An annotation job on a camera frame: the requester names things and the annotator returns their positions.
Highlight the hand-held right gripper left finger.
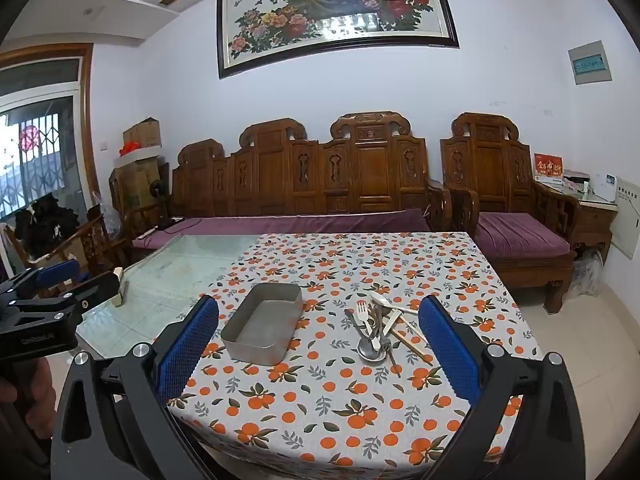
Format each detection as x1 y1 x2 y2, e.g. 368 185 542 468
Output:
50 294 221 480

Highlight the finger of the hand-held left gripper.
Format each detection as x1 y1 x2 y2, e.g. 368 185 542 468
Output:
10 271 121 320
0 259 81 306

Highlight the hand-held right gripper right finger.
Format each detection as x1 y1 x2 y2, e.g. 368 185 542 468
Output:
417 294 586 480

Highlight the white plastic spoon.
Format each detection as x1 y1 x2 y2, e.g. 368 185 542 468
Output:
369 290 420 316

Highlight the metal spoon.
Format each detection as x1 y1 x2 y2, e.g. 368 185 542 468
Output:
357 310 389 363

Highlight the rectangular metal tray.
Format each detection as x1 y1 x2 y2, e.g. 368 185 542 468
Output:
220 282 305 367

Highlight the white plastic fork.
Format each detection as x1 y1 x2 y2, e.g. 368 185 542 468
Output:
355 300 376 338

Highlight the person's left hand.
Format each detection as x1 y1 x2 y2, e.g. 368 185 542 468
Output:
0 359 57 413

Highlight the wooden chair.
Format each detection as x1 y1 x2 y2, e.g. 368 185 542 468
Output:
2 205 131 301

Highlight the black cloth pile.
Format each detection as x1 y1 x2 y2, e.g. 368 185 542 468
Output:
12 192 81 261

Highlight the large cardboard box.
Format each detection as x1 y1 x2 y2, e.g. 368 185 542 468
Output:
114 157 171 211

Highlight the black desk fan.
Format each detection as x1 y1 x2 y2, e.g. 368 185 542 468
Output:
149 179 173 231

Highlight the window with metal grille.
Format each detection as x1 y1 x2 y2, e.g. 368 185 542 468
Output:
0 42 98 221

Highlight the orange print tablecloth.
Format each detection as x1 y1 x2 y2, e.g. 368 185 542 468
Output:
165 231 543 480

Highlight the purple armchair cushion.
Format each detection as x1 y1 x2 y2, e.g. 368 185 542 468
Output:
472 211 572 261

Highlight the white flat box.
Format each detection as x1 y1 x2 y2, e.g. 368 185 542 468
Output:
112 147 163 166

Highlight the clear plastic bag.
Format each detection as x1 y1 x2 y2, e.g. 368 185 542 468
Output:
570 250 606 298

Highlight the small cardboard box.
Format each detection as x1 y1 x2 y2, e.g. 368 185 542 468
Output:
123 118 162 150

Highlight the carved wooden sofa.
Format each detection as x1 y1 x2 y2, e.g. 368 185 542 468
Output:
122 111 453 266

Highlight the carved wooden armchair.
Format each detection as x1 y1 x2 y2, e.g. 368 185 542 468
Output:
440 112 583 315

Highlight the wooden side table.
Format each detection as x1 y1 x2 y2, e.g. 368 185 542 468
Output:
540 180 619 261

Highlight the red gift box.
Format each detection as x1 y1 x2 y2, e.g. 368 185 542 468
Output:
533 153 566 181

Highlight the white box device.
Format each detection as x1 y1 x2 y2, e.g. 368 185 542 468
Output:
592 172 618 201

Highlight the grey electrical panel box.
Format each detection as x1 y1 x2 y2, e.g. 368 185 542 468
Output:
567 40 613 86

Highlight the framed peacock painting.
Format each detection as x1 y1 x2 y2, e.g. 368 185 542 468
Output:
216 0 460 80

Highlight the white wall cabinet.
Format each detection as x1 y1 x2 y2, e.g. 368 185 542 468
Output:
607 175 640 261

